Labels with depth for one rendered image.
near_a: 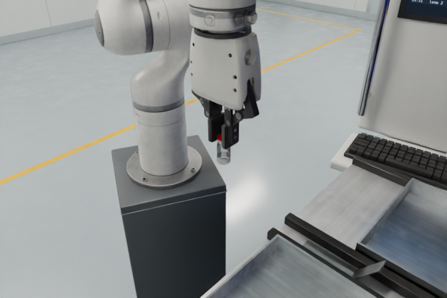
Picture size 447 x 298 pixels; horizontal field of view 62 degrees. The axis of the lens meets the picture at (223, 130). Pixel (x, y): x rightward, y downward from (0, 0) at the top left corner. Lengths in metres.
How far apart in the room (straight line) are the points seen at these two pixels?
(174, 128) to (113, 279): 1.13
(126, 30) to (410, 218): 0.68
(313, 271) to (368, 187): 0.29
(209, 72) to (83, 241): 1.65
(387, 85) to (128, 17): 0.79
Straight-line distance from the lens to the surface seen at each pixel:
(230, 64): 0.48
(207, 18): 0.46
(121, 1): 0.75
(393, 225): 0.84
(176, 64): 0.81
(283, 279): 0.69
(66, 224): 2.19
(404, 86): 1.22
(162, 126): 0.84
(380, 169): 0.96
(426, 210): 0.91
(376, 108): 1.27
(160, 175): 0.92
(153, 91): 0.81
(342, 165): 1.12
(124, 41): 0.76
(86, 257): 1.99
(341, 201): 0.86
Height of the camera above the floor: 1.42
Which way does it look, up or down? 30 degrees down
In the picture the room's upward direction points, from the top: straight up
